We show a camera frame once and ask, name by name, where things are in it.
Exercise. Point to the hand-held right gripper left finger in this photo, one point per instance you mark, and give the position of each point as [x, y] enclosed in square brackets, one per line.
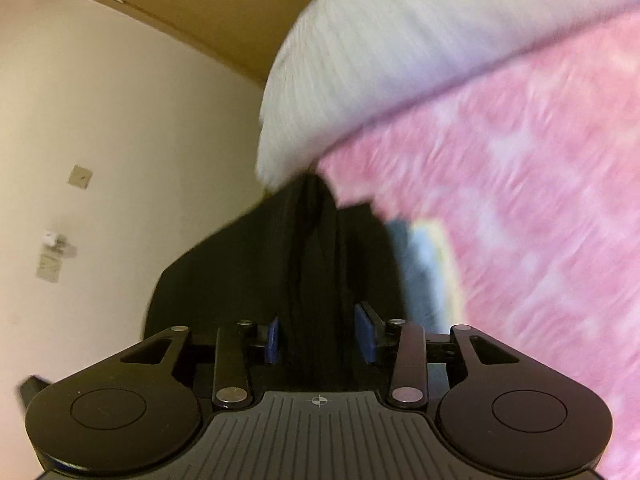
[273, 342]

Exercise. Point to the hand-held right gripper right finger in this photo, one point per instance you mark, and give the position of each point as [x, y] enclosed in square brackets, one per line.
[365, 335]

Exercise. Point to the black garment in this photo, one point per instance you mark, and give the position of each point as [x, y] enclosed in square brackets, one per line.
[240, 270]

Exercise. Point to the folded clothes pile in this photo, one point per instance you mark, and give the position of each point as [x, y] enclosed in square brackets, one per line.
[425, 270]

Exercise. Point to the pink floral blanket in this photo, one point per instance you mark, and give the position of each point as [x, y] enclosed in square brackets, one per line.
[525, 185]

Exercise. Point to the beige socket plate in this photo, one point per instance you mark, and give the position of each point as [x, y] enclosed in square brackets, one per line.
[49, 267]

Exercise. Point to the white plug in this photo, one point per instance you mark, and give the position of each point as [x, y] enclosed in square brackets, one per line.
[57, 241]

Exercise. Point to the striped grey duvet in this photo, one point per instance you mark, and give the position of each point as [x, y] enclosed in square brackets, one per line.
[400, 50]

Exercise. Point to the wall switch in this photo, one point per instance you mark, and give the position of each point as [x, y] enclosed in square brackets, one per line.
[80, 176]

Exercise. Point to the wooden door frame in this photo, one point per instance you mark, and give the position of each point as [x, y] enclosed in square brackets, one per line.
[200, 5]

